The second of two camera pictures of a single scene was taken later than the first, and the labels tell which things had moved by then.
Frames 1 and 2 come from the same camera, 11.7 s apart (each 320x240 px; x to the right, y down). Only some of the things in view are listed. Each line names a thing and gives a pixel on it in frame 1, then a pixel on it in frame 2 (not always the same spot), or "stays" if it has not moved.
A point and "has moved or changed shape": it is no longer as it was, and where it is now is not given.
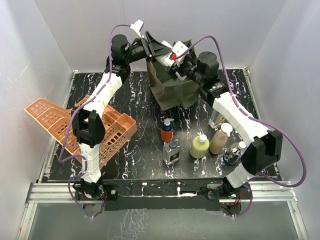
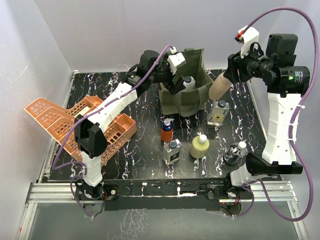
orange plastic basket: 119,127 stays
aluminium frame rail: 264,192 stays
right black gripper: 177,68 → 235,64
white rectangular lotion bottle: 166,58 has moved or changed shape
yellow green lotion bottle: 199,146 stays
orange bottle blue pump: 166,131 stays
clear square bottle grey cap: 171,151 stays
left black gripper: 156,49 → 174,88
